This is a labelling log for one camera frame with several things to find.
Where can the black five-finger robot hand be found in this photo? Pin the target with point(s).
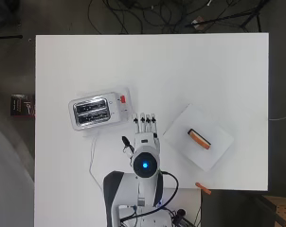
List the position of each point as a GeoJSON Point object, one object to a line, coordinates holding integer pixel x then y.
{"type": "Point", "coordinates": [146, 140]}

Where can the orange bread slice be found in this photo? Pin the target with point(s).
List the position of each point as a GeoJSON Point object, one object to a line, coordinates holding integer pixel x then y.
{"type": "Point", "coordinates": [200, 140]}

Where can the steel toaster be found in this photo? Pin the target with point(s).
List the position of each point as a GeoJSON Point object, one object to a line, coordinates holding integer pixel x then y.
{"type": "Point", "coordinates": [92, 111]}

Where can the white seven-joint robot arm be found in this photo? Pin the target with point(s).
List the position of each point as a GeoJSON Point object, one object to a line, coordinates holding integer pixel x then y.
{"type": "Point", "coordinates": [145, 164]}

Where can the orange clamp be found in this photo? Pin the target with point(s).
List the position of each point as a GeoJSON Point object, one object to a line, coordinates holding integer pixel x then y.
{"type": "Point", "coordinates": [203, 188]}

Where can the brown cardboard piece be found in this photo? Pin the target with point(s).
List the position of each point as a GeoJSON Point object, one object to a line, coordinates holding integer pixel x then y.
{"type": "Point", "coordinates": [200, 23]}

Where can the dark red box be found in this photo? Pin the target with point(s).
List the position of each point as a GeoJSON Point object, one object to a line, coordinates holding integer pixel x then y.
{"type": "Point", "coordinates": [21, 105]}

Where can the black tripod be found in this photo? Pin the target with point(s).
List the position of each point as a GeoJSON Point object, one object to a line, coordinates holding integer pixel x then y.
{"type": "Point", "coordinates": [218, 20]}

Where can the wooden box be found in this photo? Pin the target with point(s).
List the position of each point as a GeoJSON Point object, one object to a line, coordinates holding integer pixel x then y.
{"type": "Point", "coordinates": [280, 209]}

